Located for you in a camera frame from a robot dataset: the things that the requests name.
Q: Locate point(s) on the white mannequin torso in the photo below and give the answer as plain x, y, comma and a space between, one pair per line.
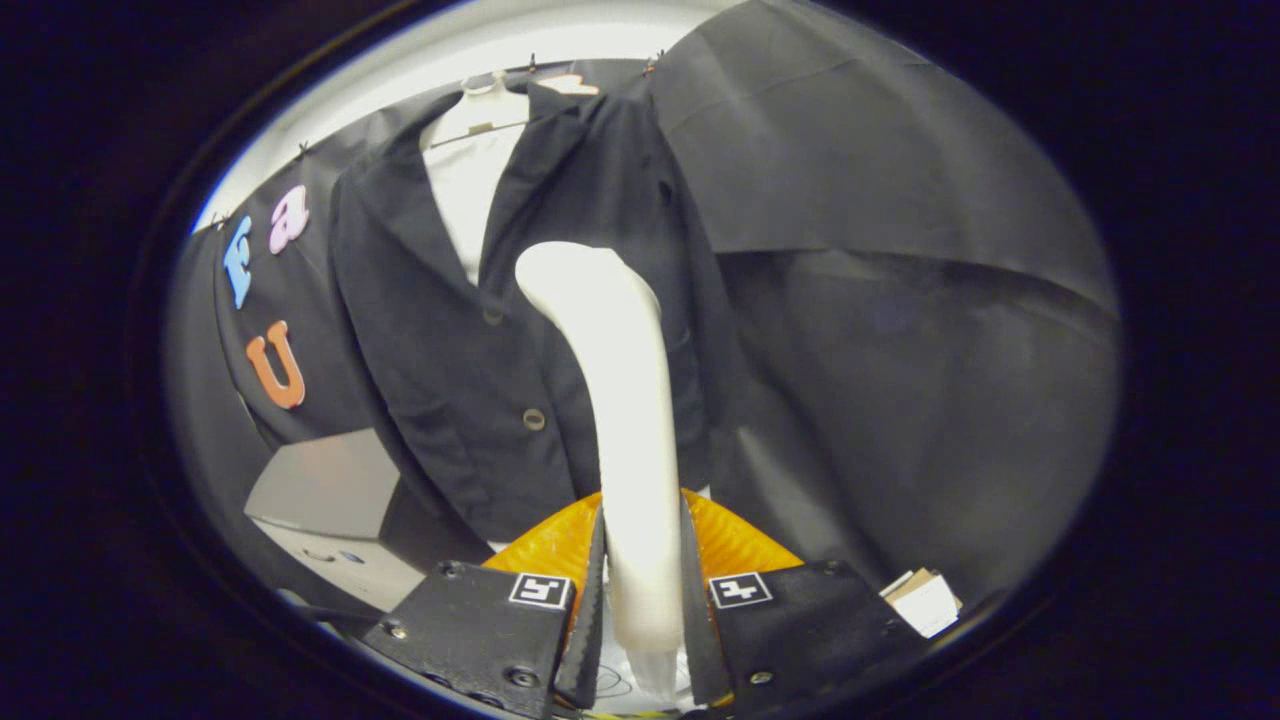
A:
470, 190

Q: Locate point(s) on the grey cabinet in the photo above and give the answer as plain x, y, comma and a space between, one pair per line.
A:
320, 480

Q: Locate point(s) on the black blazer jacket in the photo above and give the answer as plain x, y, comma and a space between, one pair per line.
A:
430, 380

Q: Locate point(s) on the small cardboard box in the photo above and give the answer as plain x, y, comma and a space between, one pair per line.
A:
925, 605

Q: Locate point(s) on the white garment steamer head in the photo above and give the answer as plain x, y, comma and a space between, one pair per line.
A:
630, 430

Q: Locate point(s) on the black backdrop cloth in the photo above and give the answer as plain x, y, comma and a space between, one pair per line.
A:
900, 350

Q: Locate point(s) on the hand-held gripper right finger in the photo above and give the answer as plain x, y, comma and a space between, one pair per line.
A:
800, 630

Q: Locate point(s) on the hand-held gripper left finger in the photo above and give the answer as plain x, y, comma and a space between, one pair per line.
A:
470, 630

